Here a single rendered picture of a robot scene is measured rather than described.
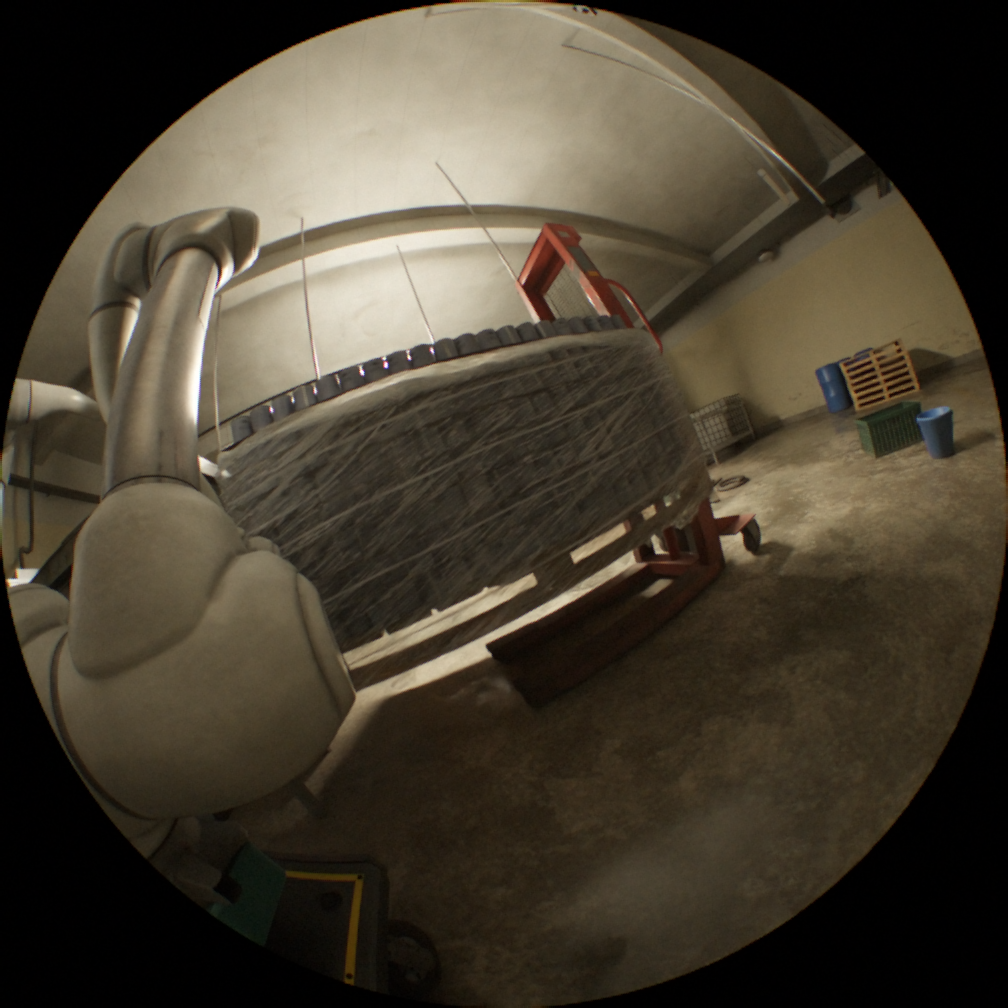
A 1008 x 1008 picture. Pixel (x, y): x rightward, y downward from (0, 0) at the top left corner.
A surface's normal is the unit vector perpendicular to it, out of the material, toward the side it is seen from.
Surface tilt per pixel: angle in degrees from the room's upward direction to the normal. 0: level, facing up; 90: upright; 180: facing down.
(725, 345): 90
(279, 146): 180
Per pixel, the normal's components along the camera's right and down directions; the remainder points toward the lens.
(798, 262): -0.89, 0.35
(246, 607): 0.64, -0.70
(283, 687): 0.85, -0.23
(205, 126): 0.37, 0.93
